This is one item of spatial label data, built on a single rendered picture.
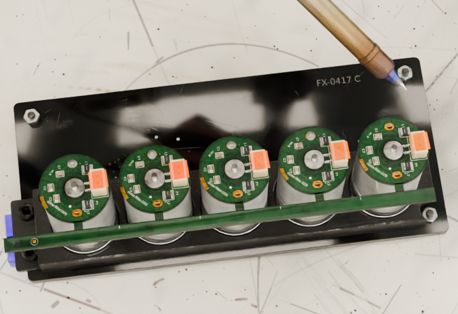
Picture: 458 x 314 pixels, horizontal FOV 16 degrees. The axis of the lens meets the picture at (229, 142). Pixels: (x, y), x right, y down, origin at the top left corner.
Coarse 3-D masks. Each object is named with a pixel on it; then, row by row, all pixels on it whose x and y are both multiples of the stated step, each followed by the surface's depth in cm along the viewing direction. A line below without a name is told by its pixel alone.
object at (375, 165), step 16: (368, 128) 56; (384, 128) 56; (400, 128) 55; (416, 128) 56; (368, 144) 55; (368, 160) 55; (384, 160) 55; (400, 160) 55; (416, 160) 55; (384, 176) 55; (416, 176) 55
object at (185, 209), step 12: (144, 180) 55; (156, 180) 55; (156, 204) 55; (180, 204) 55; (132, 216) 56; (144, 216) 55; (168, 216) 55; (180, 216) 56; (144, 240) 59; (156, 240) 58; (168, 240) 58
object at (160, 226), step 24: (408, 192) 55; (432, 192) 55; (192, 216) 55; (216, 216) 55; (240, 216) 55; (264, 216) 55; (288, 216) 55; (312, 216) 55; (24, 240) 54; (48, 240) 54; (72, 240) 54; (96, 240) 54
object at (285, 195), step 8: (312, 152) 55; (304, 160) 55; (320, 160) 55; (312, 168) 55; (320, 168) 55; (280, 176) 56; (280, 184) 57; (320, 184) 55; (280, 192) 57; (288, 192) 56; (296, 192) 55; (336, 192) 56; (280, 200) 58; (288, 200) 57; (296, 200) 56; (304, 200) 56; (312, 200) 56; (320, 216) 58; (328, 216) 58; (296, 224) 59; (304, 224) 59; (312, 224) 59; (320, 224) 59
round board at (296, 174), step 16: (304, 128) 56; (320, 128) 56; (288, 144) 55; (304, 144) 55; (320, 144) 55; (288, 160) 55; (288, 176) 55; (304, 176) 55; (320, 176) 55; (336, 176) 55; (304, 192) 55; (320, 192) 55
